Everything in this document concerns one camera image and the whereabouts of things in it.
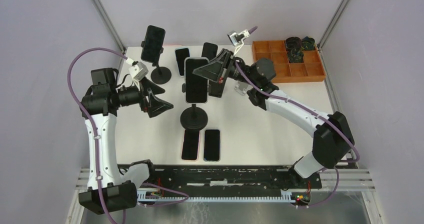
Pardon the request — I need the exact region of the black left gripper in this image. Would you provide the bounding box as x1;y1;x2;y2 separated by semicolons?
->
117;76;173;118

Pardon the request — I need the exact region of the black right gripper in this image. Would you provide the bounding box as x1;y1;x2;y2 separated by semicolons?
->
192;48;258;87

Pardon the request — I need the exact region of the black phone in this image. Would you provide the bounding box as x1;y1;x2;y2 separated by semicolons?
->
201;42;218;61
184;57;209;104
140;25;166;65

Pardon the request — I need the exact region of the tall black phone stand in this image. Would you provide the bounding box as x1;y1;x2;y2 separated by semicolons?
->
180;81;209;131
140;41;172;85

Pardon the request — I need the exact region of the clear case phone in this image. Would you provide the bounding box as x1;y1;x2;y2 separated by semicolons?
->
203;129;221;162

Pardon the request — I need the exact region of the pink case phone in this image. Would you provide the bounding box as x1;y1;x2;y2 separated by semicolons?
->
181;129;200;161

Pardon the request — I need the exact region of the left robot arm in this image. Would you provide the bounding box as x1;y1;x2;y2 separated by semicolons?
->
78;68;174;215

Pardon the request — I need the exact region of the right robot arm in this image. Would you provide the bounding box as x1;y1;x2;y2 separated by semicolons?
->
192;49;357;188

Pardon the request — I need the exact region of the black phone on round stand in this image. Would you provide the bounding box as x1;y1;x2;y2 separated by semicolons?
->
201;42;218;61

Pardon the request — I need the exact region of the silver metal phone stand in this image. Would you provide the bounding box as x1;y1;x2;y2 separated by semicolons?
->
234;81;252;96

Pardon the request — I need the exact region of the white case phone lying flat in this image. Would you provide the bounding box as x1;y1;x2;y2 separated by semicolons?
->
174;47;191;77

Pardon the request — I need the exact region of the black phone on tall stand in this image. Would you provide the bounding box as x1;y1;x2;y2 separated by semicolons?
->
140;25;166;65

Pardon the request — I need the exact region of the wooden compartment tray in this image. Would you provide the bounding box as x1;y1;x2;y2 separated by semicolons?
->
251;40;326;84

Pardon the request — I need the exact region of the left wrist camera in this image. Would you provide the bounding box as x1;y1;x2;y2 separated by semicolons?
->
125;57;149;82

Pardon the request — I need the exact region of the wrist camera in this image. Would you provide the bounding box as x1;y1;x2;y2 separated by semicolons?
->
227;29;250;48
125;57;149;82

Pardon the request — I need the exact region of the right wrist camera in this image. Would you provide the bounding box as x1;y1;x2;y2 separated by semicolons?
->
227;29;250;48

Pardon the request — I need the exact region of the black mounting base plate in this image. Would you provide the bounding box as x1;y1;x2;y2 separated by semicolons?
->
147;165;323;198

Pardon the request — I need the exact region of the white slotted cable duct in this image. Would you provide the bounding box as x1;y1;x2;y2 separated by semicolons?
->
136;190;310;205

